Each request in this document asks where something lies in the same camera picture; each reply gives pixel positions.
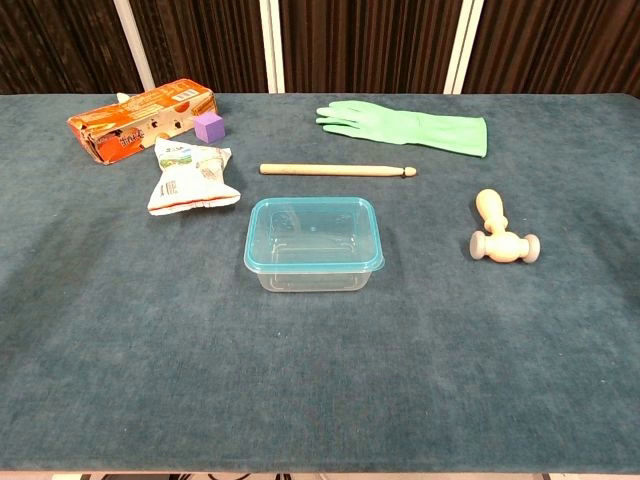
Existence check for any transparent blue plastic lid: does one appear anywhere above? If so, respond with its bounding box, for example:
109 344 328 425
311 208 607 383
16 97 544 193
243 196 386 275

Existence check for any clear plastic container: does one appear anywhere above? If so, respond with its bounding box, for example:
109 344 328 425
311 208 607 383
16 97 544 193
244 196 386 293

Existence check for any green rubber glove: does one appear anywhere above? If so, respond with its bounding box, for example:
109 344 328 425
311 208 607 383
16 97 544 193
315 100 488 159

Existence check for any wooden stick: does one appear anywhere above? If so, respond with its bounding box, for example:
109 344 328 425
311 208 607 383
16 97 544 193
259 163 418 179

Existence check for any teal velvet table cloth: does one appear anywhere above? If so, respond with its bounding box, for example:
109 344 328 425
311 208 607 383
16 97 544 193
0 92 640 474

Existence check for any white crumpled snack bag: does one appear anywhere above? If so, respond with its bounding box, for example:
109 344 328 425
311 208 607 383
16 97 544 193
146 137 242 217

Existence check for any purple foam cube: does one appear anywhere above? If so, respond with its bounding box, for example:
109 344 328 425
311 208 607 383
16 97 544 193
193 111 226 144

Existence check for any wooden toy hammer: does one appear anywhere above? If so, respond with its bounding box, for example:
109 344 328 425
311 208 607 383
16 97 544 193
468 188 542 265

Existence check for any dark brown curtain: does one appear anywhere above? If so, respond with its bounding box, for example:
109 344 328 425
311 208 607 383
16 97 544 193
0 0 640 97

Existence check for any orange cardboard carton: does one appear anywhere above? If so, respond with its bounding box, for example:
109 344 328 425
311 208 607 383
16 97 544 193
67 78 219 166

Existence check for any white vertical post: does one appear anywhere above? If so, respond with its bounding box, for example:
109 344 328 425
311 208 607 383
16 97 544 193
258 0 286 95
443 0 486 95
112 0 157 93

